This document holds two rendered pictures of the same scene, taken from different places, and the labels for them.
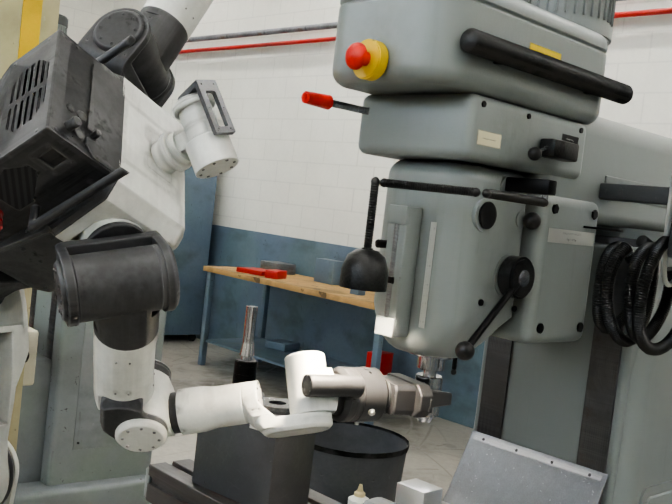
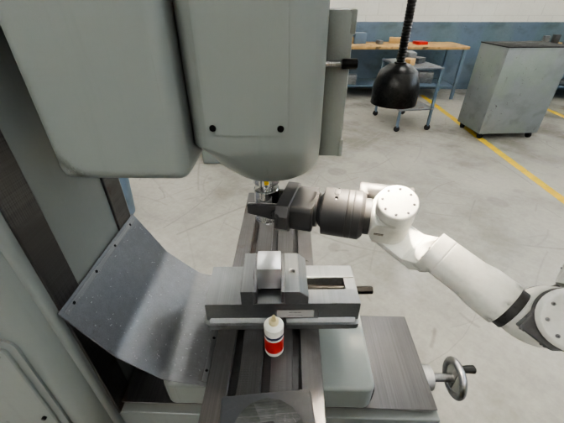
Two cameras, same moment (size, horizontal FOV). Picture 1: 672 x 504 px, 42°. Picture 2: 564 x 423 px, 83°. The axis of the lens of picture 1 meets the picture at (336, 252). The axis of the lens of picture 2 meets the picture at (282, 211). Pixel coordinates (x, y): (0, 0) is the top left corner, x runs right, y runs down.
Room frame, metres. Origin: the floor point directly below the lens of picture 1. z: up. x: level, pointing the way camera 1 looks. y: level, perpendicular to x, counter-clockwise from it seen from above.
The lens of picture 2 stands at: (1.83, 0.21, 1.56)
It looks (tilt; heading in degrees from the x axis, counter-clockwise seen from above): 34 degrees down; 226
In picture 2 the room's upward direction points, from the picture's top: straight up
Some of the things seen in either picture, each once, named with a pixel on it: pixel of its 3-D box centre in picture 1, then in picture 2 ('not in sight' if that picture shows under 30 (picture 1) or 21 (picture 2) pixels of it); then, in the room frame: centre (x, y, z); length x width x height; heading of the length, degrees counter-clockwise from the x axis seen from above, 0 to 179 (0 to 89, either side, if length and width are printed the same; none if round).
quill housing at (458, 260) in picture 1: (445, 258); (260, 70); (1.49, -0.19, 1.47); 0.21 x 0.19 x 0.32; 44
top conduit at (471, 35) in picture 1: (553, 70); not in sight; (1.40, -0.31, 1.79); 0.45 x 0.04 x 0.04; 134
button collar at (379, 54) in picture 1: (370, 60); not in sight; (1.32, -0.02, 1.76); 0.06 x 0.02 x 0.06; 44
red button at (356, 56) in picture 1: (359, 56); not in sight; (1.31, 0.00, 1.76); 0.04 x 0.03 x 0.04; 44
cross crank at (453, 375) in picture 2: not in sight; (441, 377); (1.14, 0.18, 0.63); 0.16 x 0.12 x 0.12; 134
